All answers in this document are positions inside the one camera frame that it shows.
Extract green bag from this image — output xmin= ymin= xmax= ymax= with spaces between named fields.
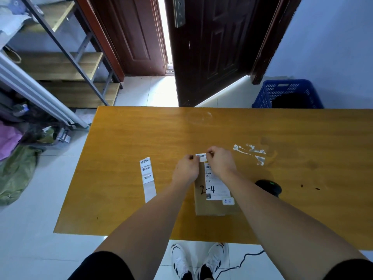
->
xmin=0 ymin=145 xmax=42 ymax=206

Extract person's white shoe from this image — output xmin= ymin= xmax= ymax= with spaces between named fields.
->
xmin=198 ymin=242 xmax=228 ymax=280
xmin=171 ymin=244 xmax=193 ymax=280

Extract white long tubes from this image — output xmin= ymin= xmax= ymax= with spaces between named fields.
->
xmin=0 ymin=51 xmax=89 ymax=129

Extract white label sticker strip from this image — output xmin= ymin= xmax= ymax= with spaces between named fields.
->
xmin=139 ymin=157 xmax=157 ymax=204

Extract black cable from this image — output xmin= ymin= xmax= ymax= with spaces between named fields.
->
xmin=215 ymin=250 xmax=266 ymax=280

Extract brown cardboard parcel box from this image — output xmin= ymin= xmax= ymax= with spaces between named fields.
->
xmin=194 ymin=162 xmax=242 ymax=216

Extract person's right white shoe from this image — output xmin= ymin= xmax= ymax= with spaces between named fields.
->
xmin=198 ymin=242 xmax=228 ymax=280

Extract wooden table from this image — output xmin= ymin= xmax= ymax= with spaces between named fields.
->
xmin=53 ymin=106 xmax=373 ymax=250

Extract blue plastic crate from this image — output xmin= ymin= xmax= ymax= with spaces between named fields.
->
xmin=252 ymin=79 xmax=324 ymax=109

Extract white shipping label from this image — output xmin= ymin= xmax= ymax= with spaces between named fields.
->
xmin=204 ymin=162 xmax=231 ymax=201

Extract metal door lock plate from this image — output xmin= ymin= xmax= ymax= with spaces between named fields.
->
xmin=173 ymin=0 xmax=186 ymax=28

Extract person's right hand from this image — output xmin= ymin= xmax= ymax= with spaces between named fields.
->
xmin=206 ymin=146 xmax=237 ymax=180

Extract brown wooden door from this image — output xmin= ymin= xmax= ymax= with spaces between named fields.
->
xmin=87 ymin=0 xmax=169 ymax=77

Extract pink cloth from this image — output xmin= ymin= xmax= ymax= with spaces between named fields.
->
xmin=0 ymin=121 xmax=24 ymax=161

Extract black barcode scanner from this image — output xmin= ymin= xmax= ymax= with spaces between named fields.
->
xmin=255 ymin=179 xmax=282 ymax=199

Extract metal shelf rack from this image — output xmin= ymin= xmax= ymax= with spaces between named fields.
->
xmin=6 ymin=0 xmax=123 ymax=109

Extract dark wooden door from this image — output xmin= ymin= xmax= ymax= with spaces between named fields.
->
xmin=164 ymin=0 xmax=303 ymax=108

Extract person's left forearm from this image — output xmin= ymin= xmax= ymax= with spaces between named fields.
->
xmin=95 ymin=180 xmax=196 ymax=261

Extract person's right forearm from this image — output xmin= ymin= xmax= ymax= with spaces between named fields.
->
xmin=219 ymin=170 xmax=366 ymax=267

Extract person's left hand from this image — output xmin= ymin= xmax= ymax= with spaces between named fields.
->
xmin=172 ymin=155 xmax=201 ymax=187

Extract person's left white shoe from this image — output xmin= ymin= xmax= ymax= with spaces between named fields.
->
xmin=171 ymin=244 xmax=193 ymax=280

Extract tape dispenser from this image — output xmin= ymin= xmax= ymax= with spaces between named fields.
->
xmin=56 ymin=128 xmax=72 ymax=144

